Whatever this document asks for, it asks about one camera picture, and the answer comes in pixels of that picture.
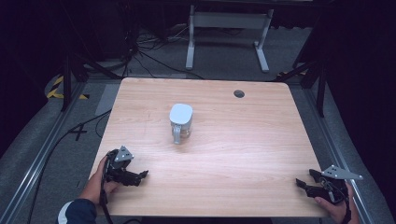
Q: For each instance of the aluminium floor rail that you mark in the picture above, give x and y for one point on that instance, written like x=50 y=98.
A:
x=37 y=161
x=336 y=146

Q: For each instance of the white cup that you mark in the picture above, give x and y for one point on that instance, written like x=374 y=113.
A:
x=181 y=119

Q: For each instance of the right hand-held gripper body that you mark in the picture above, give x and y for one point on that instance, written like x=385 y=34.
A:
x=336 y=183

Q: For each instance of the person's right hand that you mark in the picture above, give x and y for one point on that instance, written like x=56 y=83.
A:
x=337 y=210

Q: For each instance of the black metal stand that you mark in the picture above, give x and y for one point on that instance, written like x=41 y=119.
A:
x=66 y=81
x=320 y=90

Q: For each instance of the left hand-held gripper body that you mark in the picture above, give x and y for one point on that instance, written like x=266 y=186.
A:
x=120 y=161

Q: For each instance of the white metal stand frame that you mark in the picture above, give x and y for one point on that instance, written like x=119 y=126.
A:
x=229 y=20

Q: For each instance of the person's left hand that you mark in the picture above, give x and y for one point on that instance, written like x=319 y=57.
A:
x=96 y=186

